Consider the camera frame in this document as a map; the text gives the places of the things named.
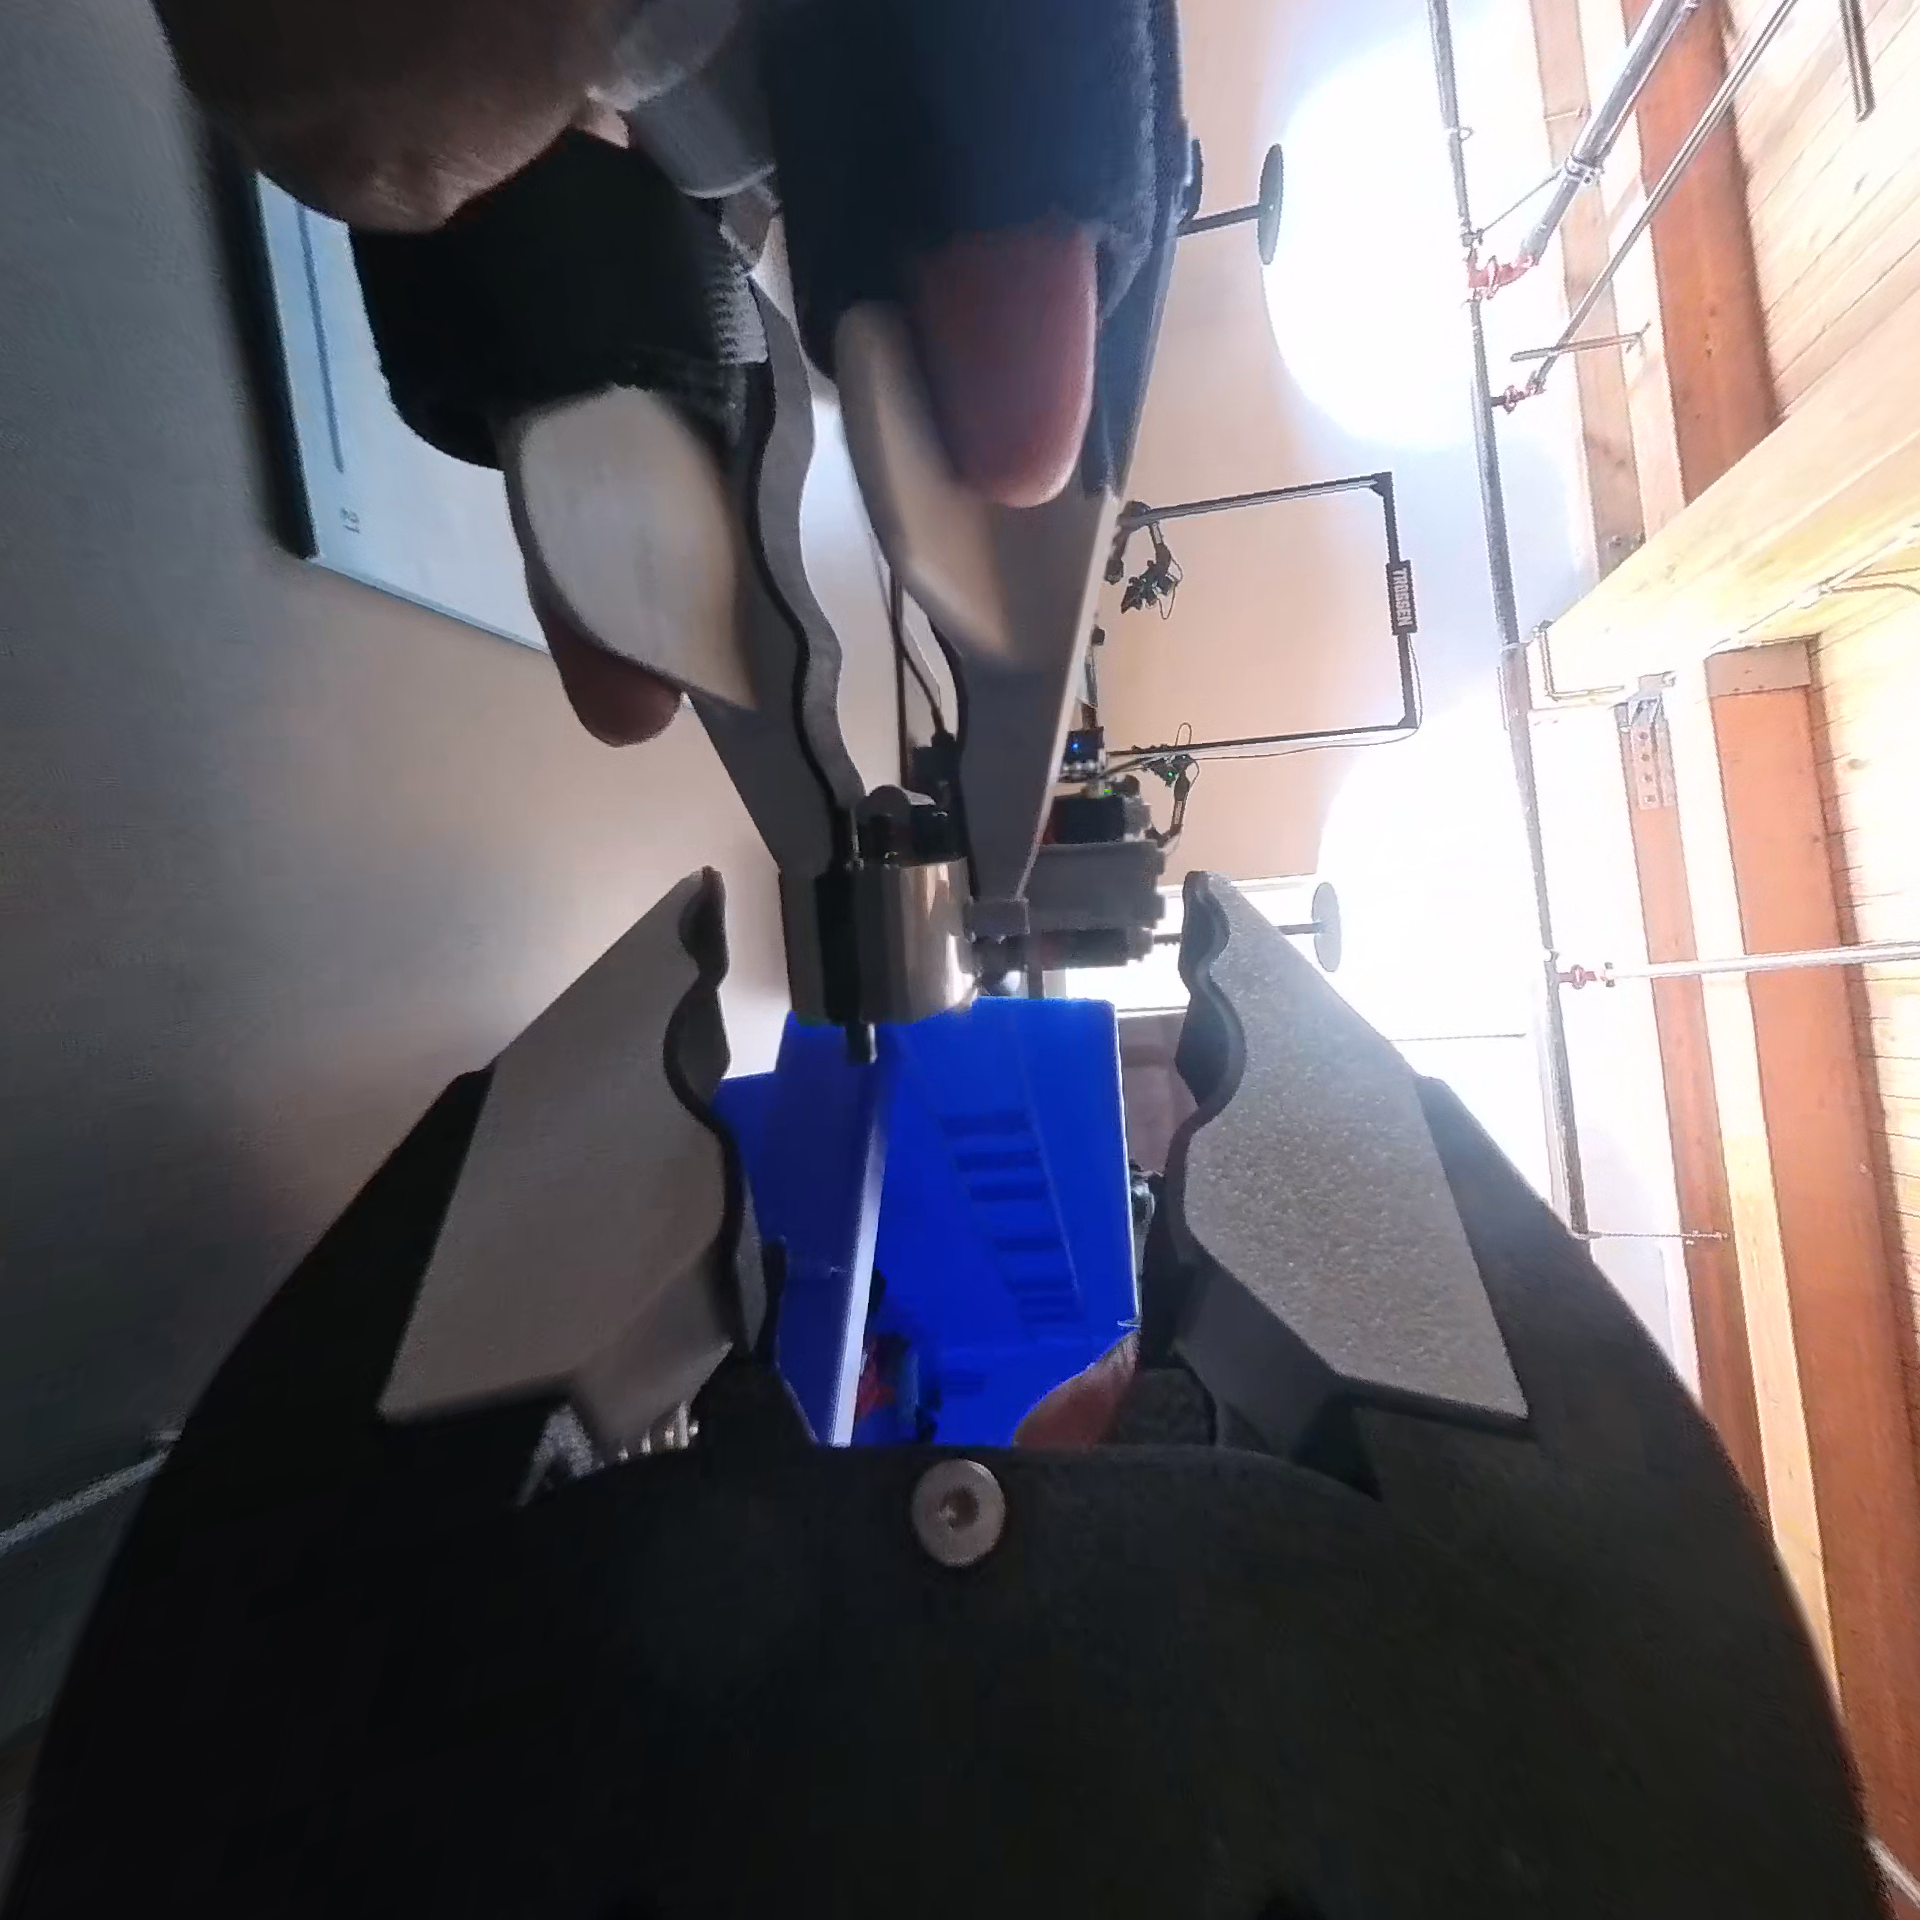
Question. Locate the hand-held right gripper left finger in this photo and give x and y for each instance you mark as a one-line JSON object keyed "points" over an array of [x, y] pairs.
{"points": [[586, 1200]]}

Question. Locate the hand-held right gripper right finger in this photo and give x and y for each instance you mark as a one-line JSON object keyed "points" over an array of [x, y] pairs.
{"points": [[1320, 1215]]}

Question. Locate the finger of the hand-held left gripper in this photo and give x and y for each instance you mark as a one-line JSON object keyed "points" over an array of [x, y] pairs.
{"points": [[645, 541], [1019, 675]]}

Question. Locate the grey black toy brick model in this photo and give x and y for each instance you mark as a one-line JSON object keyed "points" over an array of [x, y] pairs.
{"points": [[900, 945]]}

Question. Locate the blue plastic bin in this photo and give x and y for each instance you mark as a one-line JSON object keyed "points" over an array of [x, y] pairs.
{"points": [[1019, 1141]]}

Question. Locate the colourful toy brick pile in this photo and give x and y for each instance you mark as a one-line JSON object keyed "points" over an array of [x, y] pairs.
{"points": [[892, 1387]]}

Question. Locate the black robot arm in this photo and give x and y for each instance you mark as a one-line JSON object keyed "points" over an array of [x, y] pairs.
{"points": [[1148, 578]]}

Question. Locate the grey desk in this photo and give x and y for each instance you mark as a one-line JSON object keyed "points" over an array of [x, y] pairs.
{"points": [[180, 901]]}

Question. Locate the person's right hand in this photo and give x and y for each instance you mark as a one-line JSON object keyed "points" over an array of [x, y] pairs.
{"points": [[1089, 1402]]}

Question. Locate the person's left hand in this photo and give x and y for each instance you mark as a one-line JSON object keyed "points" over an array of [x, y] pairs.
{"points": [[374, 105]]}

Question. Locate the toy brick instruction booklet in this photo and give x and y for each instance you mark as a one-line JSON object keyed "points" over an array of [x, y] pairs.
{"points": [[404, 511]]}

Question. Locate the black floor lamp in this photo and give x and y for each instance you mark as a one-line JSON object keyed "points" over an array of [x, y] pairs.
{"points": [[1323, 930], [1270, 201]]}

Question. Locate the metal ceiling pipe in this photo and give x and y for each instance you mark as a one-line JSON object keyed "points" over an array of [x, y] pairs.
{"points": [[1499, 450]]}

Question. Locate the black frame stand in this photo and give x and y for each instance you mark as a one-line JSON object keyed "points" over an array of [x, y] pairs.
{"points": [[1401, 600]]}

